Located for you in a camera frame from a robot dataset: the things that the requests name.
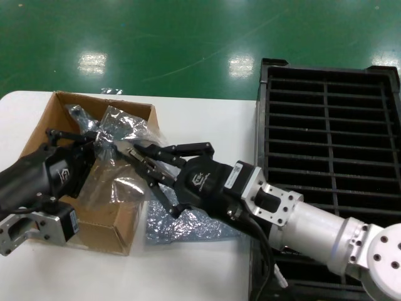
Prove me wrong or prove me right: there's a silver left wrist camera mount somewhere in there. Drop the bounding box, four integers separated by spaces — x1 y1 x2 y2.
0 200 78 256

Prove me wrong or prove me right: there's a translucent grey antistatic bag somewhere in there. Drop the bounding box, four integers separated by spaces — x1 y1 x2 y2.
64 105 170 214

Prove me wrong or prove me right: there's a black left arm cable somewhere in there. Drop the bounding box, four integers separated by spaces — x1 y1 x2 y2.
0 194 59 217

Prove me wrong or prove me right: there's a brown cardboard box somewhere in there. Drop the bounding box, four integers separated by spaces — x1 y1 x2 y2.
18 90 161 256

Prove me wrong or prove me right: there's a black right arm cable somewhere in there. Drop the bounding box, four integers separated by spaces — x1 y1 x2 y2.
228 206 291 301

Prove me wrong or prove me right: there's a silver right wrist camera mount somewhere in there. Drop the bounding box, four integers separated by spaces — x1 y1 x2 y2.
224 160 305 227

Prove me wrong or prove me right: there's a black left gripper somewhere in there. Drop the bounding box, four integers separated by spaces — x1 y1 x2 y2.
0 127 104 210

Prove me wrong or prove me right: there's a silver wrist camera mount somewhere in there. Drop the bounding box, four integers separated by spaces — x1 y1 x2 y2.
224 160 305 227
0 200 78 256

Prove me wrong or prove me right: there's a flat crinkled antistatic bag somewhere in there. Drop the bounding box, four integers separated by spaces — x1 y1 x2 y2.
144 199 251 247

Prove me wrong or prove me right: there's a graphics card with silver bracket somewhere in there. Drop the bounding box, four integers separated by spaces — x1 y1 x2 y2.
115 142 164 179

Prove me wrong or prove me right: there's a black slotted plastic container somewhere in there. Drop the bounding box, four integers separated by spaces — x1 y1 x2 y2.
249 58 401 301

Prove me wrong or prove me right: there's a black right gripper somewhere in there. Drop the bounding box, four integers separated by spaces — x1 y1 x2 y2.
134 142 242 221

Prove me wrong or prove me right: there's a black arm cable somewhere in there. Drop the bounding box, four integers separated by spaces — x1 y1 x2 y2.
0 194 59 217
228 206 291 301

